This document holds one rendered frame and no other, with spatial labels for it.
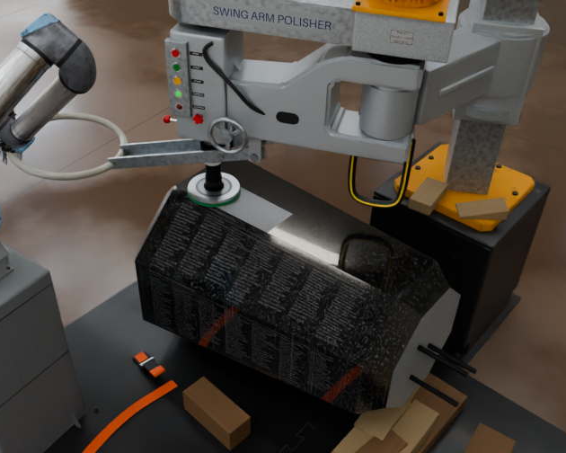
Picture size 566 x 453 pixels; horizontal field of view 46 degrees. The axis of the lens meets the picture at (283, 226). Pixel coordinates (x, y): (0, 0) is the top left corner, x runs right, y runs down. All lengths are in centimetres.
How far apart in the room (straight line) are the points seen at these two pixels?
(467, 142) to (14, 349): 196
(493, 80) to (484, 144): 34
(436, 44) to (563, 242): 237
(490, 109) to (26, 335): 197
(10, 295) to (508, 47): 199
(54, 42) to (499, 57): 158
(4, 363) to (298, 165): 258
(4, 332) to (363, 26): 158
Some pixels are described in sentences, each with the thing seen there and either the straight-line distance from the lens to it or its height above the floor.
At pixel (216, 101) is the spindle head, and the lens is 243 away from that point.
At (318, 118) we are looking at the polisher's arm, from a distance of 235.
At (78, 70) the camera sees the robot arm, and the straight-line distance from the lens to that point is 228.
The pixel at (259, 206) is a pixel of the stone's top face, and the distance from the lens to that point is 270.
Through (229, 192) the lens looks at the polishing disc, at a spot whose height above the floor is 90.
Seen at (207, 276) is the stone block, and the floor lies 69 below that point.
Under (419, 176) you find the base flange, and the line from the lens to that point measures 314.
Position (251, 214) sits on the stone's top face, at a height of 87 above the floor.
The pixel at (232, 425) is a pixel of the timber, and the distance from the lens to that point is 287.
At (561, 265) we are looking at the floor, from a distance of 413.
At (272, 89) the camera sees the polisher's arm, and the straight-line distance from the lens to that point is 235.
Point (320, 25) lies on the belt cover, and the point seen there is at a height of 168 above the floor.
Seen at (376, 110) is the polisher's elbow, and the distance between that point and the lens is 231.
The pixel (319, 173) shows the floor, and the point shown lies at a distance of 449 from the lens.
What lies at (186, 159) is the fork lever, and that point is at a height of 105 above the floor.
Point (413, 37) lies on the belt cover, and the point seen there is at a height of 169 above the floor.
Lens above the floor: 249
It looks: 38 degrees down
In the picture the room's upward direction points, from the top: 2 degrees clockwise
